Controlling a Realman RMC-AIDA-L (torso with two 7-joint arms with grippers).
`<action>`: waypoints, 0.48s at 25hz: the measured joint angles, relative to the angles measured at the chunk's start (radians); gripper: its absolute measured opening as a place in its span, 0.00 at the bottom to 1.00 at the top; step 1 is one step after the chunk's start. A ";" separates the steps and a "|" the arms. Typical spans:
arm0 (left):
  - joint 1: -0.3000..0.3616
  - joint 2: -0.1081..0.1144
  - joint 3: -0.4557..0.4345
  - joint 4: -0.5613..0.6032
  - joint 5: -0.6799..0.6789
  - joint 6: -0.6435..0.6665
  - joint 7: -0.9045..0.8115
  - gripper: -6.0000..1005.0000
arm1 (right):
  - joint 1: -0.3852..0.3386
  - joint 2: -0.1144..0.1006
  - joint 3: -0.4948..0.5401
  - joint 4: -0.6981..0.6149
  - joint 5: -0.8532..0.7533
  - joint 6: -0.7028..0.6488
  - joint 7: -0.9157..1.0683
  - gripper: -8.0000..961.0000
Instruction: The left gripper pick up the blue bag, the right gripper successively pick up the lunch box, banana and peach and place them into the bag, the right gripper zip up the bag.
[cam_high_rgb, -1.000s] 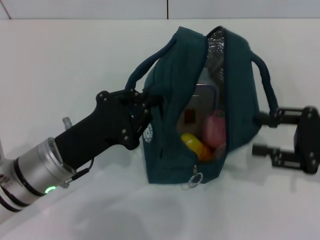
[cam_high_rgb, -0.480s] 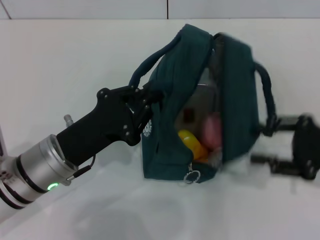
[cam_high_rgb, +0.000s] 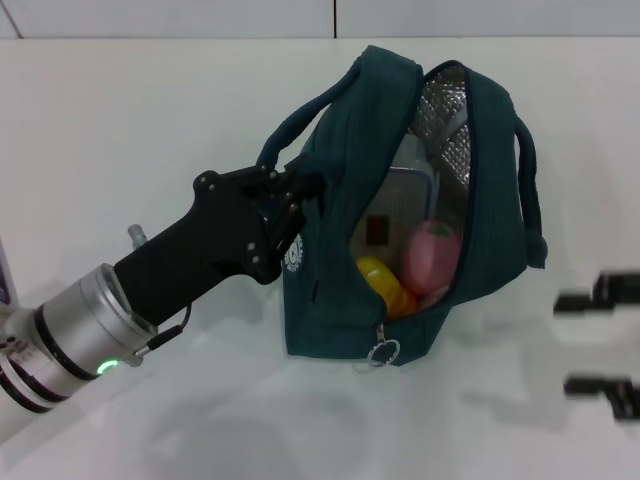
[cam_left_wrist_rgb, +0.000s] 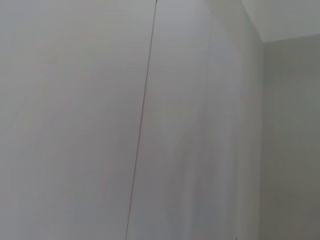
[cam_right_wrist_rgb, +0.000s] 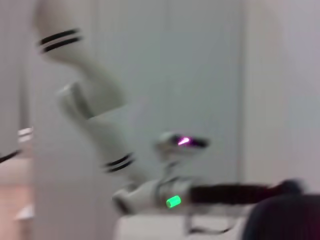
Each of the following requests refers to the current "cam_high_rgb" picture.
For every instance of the clear plastic lunch box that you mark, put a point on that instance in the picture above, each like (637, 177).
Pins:
(405, 200)

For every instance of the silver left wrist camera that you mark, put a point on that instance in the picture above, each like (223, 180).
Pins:
(5, 280)

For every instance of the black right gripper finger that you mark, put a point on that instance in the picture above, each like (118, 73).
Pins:
(600, 387)
(600, 297)

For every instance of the pink toy peach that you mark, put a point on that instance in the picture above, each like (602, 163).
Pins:
(430, 260)

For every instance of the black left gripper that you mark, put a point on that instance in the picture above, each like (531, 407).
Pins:
(210, 240)

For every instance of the yellow banana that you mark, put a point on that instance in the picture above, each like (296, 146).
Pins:
(390, 285)

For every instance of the dark teal insulated lunch bag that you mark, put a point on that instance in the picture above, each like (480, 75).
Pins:
(500, 210)

